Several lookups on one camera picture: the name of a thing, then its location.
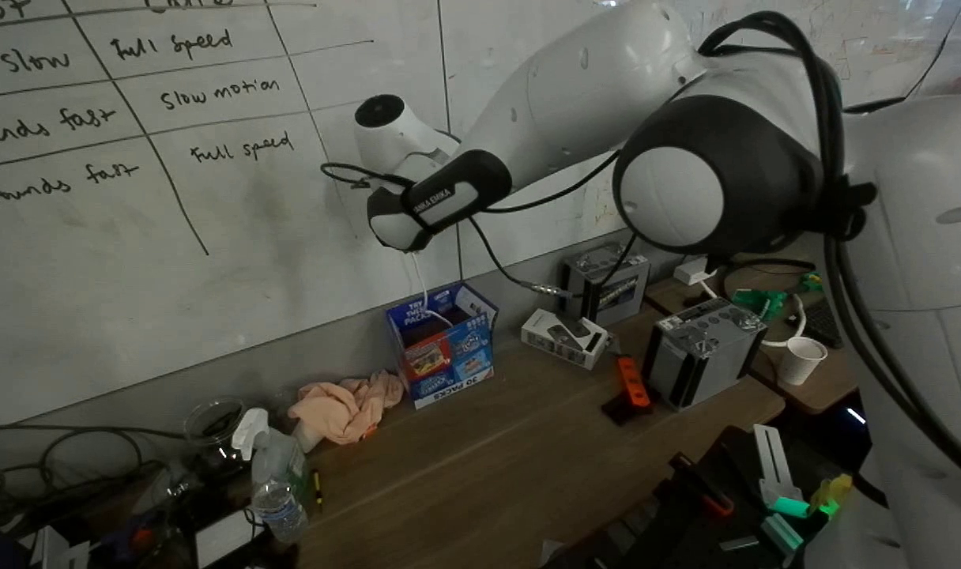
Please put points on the whiteboard panel with handwriting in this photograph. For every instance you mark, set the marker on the whiteboard panel with handwriting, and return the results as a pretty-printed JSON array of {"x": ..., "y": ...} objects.
[{"x": 237, "y": 262}]

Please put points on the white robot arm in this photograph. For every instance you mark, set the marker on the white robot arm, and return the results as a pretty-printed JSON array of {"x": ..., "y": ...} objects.
[{"x": 924, "y": 262}]

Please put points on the green marker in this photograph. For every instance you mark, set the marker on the green marker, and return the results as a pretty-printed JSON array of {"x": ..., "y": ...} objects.
[
  {"x": 783, "y": 534},
  {"x": 791, "y": 506}
]

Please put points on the grey organiser case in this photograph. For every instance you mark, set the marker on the grey organiser case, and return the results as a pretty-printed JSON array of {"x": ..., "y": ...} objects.
[
  {"x": 702, "y": 353},
  {"x": 609, "y": 278}
]

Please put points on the white box with device print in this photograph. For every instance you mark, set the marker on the white box with device print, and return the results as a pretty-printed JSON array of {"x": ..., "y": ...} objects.
[{"x": 560, "y": 336}]

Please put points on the clear water bottle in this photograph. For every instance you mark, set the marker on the clear water bottle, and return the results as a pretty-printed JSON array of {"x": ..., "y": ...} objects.
[{"x": 279, "y": 510}]

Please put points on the green spray bottle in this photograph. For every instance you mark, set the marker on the green spray bottle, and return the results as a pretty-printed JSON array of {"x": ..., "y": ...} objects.
[{"x": 275, "y": 454}]

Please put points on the blue cardboard box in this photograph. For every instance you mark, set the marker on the blue cardboard box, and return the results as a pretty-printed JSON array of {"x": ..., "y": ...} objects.
[{"x": 442, "y": 353}]

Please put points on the pink cloth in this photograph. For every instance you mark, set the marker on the pink cloth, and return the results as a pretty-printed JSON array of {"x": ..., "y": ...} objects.
[{"x": 339, "y": 409}]

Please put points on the green plastic item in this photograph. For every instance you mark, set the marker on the green plastic item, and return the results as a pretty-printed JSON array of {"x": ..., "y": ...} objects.
[{"x": 774, "y": 301}]

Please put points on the white cup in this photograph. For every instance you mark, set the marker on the white cup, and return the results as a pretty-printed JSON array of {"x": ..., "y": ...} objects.
[{"x": 802, "y": 362}]

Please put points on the black flat piece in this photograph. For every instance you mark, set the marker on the black flat piece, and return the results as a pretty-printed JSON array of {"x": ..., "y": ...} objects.
[{"x": 621, "y": 411}]

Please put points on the black tool case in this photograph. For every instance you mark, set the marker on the black tool case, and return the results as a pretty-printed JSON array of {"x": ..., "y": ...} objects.
[{"x": 690, "y": 524}]

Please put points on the white card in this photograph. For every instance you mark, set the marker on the white card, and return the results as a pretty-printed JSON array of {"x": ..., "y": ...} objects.
[{"x": 222, "y": 539}]

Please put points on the white plastic piece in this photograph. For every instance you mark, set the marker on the white plastic piece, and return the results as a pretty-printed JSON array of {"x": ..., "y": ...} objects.
[{"x": 773, "y": 459}]

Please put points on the white plug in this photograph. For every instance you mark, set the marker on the white plug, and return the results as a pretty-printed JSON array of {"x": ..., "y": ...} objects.
[{"x": 693, "y": 274}]

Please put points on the orange block with holes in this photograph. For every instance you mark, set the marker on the orange block with holes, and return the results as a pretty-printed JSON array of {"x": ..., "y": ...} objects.
[{"x": 633, "y": 381}]

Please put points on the yellow highlighter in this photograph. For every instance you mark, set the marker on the yellow highlighter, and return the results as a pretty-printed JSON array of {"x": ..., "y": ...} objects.
[{"x": 829, "y": 493}]

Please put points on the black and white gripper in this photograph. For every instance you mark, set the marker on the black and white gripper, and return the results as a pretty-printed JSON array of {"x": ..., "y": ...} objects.
[{"x": 442, "y": 200}]

